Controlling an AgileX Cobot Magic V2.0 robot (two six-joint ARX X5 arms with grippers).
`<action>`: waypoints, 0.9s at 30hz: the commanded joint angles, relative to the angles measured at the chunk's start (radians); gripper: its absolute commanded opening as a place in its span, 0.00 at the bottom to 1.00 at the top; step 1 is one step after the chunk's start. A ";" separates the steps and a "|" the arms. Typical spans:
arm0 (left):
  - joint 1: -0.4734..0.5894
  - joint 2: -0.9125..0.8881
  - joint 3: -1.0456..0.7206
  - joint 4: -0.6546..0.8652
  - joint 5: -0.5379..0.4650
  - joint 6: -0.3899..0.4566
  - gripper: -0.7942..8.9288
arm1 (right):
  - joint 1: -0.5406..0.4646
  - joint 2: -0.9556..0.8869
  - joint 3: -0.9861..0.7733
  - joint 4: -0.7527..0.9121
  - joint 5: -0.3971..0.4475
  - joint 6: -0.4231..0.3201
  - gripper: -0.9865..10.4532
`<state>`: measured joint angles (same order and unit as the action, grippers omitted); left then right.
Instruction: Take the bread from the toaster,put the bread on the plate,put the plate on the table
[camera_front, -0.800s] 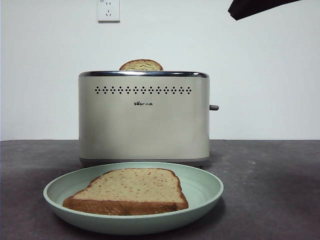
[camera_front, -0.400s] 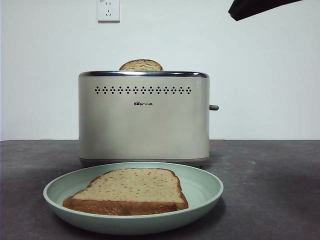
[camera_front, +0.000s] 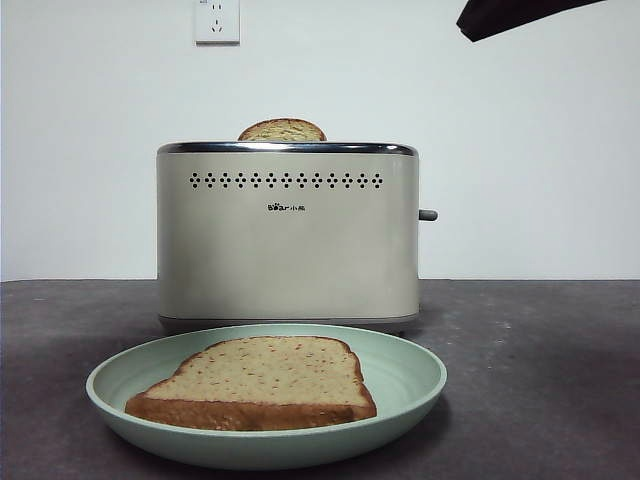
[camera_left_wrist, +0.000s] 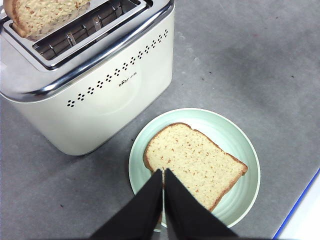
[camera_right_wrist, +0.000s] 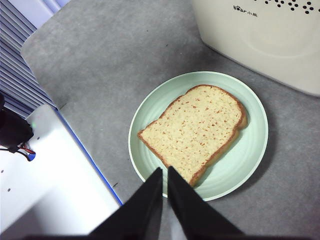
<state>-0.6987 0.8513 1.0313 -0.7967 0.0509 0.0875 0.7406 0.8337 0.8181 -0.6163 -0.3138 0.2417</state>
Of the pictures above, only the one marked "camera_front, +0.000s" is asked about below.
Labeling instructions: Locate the pale green round plate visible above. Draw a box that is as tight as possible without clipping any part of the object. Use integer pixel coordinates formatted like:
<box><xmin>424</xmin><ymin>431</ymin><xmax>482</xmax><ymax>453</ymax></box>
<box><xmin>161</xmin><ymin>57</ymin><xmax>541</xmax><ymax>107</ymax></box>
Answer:
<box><xmin>85</xmin><ymin>323</ymin><xmax>448</xmax><ymax>471</ymax></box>

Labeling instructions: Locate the dark-speckled bread slice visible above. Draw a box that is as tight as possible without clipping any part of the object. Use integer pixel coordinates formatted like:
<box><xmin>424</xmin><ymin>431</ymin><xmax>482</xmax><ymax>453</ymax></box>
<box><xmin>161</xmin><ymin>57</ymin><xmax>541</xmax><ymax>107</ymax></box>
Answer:
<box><xmin>237</xmin><ymin>118</ymin><xmax>328</xmax><ymax>143</ymax></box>

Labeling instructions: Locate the white wall power socket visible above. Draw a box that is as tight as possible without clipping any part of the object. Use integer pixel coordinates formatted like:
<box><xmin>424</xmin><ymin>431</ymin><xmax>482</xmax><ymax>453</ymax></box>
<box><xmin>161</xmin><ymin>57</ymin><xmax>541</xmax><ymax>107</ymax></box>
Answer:
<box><xmin>194</xmin><ymin>0</ymin><xmax>241</xmax><ymax>47</ymax></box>

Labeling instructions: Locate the brown-crusted square bread slice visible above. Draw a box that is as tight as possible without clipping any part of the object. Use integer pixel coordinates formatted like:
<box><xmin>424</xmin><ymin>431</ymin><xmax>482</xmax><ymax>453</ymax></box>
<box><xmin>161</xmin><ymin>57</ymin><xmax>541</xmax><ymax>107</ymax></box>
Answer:
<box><xmin>124</xmin><ymin>335</ymin><xmax>378</xmax><ymax>432</ymax></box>

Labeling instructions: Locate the cream two-slot toaster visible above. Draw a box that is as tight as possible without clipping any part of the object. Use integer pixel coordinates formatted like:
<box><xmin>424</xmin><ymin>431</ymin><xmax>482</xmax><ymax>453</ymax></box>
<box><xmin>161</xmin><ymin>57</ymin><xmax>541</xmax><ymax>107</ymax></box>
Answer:
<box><xmin>155</xmin><ymin>141</ymin><xmax>439</xmax><ymax>337</ymax></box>

